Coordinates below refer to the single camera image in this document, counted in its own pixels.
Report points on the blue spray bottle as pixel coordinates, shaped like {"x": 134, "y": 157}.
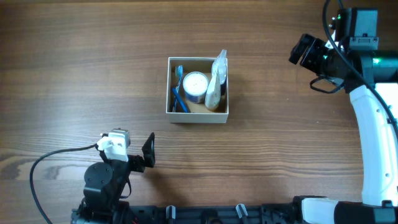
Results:
{"x": 222, "y": 71}

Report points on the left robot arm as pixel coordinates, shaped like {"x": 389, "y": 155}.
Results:
{"x": 105, "y": 181}

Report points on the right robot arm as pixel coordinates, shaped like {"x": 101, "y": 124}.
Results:
{"x": 350, "y": 59}

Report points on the white blue round jar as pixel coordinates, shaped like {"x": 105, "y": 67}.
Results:
{"x": 195, "y": 85}

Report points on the blue disposable razor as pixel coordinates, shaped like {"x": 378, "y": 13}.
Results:
{"x": 178, "y": 101}

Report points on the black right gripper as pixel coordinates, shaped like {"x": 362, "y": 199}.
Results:
{"x": 311, "y": 55}

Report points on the blue white toothbrush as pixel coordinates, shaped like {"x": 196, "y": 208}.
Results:
{"x": 178, "y": 79}

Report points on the white floral tube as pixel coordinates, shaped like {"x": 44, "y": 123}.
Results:
{"x": 213, "y": 93}

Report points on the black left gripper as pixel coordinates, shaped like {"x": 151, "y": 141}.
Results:
{"x": 140, "y": 162}

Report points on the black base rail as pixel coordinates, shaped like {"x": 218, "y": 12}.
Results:
{"x": 265, "y": 214}

